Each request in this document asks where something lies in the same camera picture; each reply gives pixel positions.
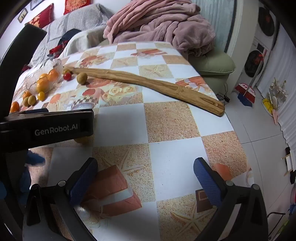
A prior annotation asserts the long wooden stick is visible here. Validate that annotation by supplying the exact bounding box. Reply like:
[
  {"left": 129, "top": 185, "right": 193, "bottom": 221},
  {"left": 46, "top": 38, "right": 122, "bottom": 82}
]
[{"left": 63, "top": 67, "right": 225, "bottom": 117}]

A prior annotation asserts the black curved panel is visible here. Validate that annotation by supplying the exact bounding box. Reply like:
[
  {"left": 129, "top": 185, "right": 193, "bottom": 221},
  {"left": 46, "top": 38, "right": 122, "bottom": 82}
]
[{"left": 0, "top": 23, "right": 47, "bottom": 120}]

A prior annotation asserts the white curtain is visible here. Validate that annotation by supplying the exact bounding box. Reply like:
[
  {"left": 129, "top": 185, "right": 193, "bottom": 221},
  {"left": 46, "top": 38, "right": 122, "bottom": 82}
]
[{"left": 257, "top": 23, "right": 296, "bottom": 153}]

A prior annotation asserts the black power adapter cable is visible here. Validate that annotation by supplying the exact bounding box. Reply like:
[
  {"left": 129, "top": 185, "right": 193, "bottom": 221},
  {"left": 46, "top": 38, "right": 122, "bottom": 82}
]
[{"left": 217, "top": 82, "right": 231, "bottom": 103}]

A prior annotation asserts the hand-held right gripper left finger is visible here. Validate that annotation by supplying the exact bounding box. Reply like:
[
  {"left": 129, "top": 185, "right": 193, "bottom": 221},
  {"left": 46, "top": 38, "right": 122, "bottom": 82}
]
[{"left": 23, "top": 157, "right": 99, "bottom": 241}]

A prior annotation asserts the framed wall picture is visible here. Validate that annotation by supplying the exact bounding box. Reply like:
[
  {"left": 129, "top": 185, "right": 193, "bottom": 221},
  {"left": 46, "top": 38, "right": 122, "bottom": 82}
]
[
  {"left": 30, "top": 0, "right": 45, "bottom": 10},
  {"left": 17, "top": 8, "right": 28, "bottom": 23}
]

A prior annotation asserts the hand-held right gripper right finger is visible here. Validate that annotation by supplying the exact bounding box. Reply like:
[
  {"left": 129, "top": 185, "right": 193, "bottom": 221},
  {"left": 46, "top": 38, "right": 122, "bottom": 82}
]
[{"left": 193, "top": 157, "right": 269, "bottom": 241}]

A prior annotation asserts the dried plant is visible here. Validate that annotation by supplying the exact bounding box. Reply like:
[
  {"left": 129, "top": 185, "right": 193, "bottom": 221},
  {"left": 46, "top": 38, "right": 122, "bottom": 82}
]
[{"left": 268, "top": 77, "right": 289, "bottom": 100}]

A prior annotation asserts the pale ribbed panel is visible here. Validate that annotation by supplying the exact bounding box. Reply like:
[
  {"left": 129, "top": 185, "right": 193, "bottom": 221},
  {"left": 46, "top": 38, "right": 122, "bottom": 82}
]
[{"left": 192, "top": 0, "right": 237, "bottom": 55}]

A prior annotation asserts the red and navy clothing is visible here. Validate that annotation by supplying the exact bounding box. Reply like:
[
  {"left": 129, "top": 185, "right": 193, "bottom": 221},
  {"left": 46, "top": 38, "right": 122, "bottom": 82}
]
[{"left": 47, "top": 29, "right": 82, "bottom": 59}]

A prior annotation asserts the blue cloth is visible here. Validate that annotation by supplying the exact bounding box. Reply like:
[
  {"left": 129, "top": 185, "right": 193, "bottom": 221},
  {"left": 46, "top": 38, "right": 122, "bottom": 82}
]
[{"left": 26, "top": 150, "right": 46, "bottom": 166}]

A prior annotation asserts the red patterned cushion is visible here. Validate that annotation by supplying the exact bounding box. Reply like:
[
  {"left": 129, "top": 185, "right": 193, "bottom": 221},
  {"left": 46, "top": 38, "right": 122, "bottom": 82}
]
[
  {"left": 63, "top": 0, "right": 93, "bottom": 15},
  {"left": 25, "top": 3, "right": 55, "bottom": 29}
]

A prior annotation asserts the pink fleece blanket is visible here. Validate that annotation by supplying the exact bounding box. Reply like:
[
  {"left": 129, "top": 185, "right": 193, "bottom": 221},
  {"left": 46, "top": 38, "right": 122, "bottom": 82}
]
[{"left": 103, "top": 0, "right": 216, "bottom": 57}]

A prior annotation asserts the round black red decoration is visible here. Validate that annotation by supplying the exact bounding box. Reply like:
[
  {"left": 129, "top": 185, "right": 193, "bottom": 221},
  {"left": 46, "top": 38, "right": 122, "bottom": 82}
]
[{"left": 258, "top": 6, "right": 276, "bottom": 37}]

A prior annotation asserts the checkered printed tablecloth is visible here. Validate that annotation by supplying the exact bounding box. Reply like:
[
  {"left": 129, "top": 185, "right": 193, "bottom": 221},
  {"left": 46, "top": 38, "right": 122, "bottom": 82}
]
[{"left": 9, "top": 42, "right": 255, "bottom": 241}]

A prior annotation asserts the small white wooden frame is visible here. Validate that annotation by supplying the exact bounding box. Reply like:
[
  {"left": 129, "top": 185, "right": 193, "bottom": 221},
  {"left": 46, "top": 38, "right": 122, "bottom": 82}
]
[{"left": 282, "top": 152, "right": 296, "bottom": 179}]

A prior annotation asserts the red and blue broom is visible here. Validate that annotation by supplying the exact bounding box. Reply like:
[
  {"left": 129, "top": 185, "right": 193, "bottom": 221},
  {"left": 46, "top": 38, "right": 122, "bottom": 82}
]
[{"left": 234, "top": 52, "right": 265, "bottom": 107}]

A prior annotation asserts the clear glass bowl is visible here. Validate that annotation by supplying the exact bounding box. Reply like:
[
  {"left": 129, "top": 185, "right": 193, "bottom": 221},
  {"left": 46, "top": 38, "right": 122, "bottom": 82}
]
[{"left": 25, "top": 58, "right": 64, "bottom": 96}]

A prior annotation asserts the yellow plastic object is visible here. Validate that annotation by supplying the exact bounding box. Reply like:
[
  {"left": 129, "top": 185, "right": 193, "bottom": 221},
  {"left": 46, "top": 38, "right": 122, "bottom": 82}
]
[{"left": 262, "top": 98, "right": 274, "bottom": 115}]

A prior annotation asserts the grey striped bedding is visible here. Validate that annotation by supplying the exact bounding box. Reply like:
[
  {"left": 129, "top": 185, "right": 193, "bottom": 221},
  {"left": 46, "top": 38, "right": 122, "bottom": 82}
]
[{"left": 28, "top": 3, "right": 114, "bottom": 67}]

